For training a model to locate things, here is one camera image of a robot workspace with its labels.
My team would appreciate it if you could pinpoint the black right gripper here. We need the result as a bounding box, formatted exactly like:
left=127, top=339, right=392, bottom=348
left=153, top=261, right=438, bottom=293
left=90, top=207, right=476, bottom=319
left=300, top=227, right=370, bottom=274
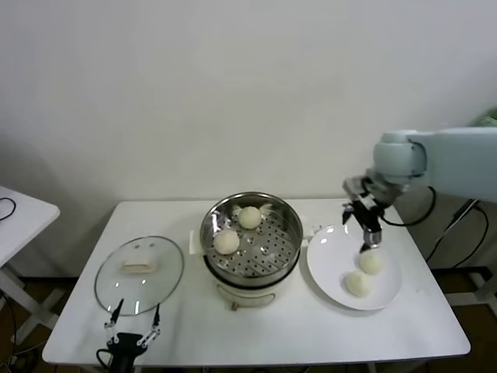
left=340, top=193, right=386, bottom=254

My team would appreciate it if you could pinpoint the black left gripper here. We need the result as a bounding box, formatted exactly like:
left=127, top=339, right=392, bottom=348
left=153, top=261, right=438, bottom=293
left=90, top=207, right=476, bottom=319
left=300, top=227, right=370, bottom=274
left=103, top=298, right=162, bottom=373

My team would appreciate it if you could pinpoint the white steamed baozi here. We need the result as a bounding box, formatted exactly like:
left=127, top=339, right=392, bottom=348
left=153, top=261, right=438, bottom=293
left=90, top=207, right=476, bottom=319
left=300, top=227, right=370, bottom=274
left=213, top=229, right=241, bottom=256
left=344, top=270, right=374, bottom=298
left=356, top=251, right=385, bottom=276
left=237, top=206, right=262, bottom=229

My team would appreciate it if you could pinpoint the glass lid with cream handle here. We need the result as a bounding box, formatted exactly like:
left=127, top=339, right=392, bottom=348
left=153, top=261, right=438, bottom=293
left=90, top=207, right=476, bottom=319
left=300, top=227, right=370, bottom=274
left=94, top=235, right=185, bottom=316

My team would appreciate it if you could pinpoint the steel perforated steamer basket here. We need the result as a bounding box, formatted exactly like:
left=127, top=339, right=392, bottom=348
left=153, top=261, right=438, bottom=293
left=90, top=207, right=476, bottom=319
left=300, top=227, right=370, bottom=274
left=200, top=191, right=304, bottom=287

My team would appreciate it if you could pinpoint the white round plate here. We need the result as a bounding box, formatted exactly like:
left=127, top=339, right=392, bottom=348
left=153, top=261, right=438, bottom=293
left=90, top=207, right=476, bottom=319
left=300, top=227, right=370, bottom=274
left=306, top=224, right=403, bottom=312

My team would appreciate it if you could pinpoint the black power adapter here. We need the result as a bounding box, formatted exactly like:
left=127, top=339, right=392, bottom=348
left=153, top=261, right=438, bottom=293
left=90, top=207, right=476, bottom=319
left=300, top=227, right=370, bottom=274
left=453, top=197, right=481, bottom=227

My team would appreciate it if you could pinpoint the cream electric cooker pot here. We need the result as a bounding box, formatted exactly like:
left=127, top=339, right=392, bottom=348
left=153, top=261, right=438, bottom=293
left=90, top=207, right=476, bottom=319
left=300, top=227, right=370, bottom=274
left=189, top=215, right=315, bottom=312

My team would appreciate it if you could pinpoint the pale green appliance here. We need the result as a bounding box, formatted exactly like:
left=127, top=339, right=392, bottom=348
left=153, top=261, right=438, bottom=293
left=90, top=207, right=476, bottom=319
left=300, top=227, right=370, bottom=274
left=471, top=108, right=497, bottom=127

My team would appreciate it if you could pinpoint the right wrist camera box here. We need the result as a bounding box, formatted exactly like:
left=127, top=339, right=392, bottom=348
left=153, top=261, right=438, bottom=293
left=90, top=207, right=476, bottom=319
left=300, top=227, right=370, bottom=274
left=343, top=176, right=372, bottom=201

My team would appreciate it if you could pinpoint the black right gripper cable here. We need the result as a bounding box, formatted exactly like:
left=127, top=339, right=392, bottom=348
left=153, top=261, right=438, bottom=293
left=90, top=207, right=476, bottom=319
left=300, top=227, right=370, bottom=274
left=380, top=185, right=436, bottom=227

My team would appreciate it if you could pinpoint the black power cable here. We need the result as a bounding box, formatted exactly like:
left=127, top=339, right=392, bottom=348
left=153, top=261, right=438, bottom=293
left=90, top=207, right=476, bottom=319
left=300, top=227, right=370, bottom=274
left=426, top=207, right=490, bottom=270

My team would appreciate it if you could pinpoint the thin black cable loop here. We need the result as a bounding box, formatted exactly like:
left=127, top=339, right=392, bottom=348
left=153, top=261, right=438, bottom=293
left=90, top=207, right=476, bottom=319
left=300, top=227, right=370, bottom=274
left=0, top=197, right=18, bottom=221

